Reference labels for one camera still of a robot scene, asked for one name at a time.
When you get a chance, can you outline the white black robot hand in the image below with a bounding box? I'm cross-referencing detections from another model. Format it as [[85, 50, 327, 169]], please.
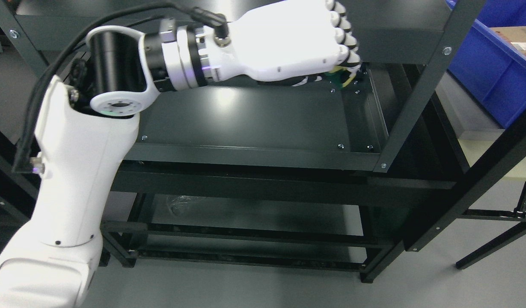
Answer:
[[204, 0, 362, 82]]

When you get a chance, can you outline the green yellow sponge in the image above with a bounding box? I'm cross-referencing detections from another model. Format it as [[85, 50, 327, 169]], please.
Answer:
[[324, 66, 357, 89]]

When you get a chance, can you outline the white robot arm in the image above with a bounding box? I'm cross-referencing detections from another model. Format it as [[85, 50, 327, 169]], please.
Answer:
[[0, 20, 229, 308]]

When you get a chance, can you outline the dark metal shelf rack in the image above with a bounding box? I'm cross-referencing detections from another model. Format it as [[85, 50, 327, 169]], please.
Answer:
[[0, 0, 526, 284]]

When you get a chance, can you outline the blue plastic bin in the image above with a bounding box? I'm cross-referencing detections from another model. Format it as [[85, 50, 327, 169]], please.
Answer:
[[449, 0, 526, 128]]

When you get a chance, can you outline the cardboard box in bin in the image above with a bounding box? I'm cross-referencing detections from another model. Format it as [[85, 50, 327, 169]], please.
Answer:
[[490, 26, 526, 57]]

